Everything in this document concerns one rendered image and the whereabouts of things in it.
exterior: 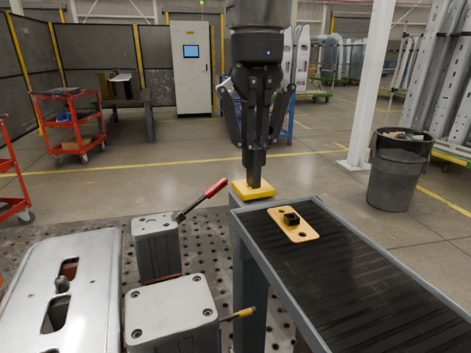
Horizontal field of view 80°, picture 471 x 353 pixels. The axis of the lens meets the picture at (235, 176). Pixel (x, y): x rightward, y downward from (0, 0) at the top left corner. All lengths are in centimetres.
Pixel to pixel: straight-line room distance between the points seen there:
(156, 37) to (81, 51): 169
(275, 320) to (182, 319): 55
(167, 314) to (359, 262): 22
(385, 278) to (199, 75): 646
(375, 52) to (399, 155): 142
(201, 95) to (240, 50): 631
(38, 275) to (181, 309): 36
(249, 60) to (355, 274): 29
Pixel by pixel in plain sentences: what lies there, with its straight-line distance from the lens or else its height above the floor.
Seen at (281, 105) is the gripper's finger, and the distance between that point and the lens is 46.
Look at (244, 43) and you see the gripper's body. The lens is 41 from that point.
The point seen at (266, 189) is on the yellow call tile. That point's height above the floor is 116.
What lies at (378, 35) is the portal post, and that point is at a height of 156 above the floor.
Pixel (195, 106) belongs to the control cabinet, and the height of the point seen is 27.
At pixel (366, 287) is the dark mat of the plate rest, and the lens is 32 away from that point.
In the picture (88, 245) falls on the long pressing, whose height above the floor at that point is 100.
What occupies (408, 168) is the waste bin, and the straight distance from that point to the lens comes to 285.
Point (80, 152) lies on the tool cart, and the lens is 414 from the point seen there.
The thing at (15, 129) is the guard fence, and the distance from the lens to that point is 565.
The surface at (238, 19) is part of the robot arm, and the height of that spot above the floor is 141.
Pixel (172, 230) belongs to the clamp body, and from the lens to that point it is 57.
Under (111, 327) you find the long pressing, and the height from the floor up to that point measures 100.
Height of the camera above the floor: 137
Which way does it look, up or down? 24 degrees down
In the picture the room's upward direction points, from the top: straight up
